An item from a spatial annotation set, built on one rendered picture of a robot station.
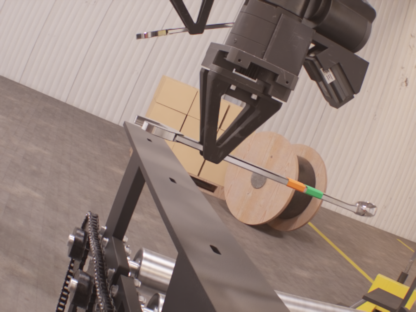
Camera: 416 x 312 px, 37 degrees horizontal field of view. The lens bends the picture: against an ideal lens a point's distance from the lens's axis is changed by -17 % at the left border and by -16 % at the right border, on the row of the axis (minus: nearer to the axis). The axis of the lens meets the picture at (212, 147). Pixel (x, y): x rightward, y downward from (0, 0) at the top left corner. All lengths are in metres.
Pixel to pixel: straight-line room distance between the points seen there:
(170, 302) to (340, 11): 0.48
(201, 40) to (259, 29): 10.46
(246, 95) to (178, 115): 7.69
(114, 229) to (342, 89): 0.91
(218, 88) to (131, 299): 0.60
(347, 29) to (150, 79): 10.38
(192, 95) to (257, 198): 1.50
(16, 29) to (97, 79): 1.89
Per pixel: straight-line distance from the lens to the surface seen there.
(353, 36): 0.67
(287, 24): 0.62
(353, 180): 12.16
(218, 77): 0.61
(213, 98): 0.61
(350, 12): 0.66
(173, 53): 11.02
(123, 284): 1.21
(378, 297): 4.34
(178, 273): 0.95
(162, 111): 8.29
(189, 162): 8.39
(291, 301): 1.69
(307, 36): 0.62
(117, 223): 1.48
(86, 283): 1.27
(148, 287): 1.57
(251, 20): 0.62
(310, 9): 0.66
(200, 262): 0.67
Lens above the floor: 1.34
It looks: 6 degrees down
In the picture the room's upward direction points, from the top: 24 degrees clockwise
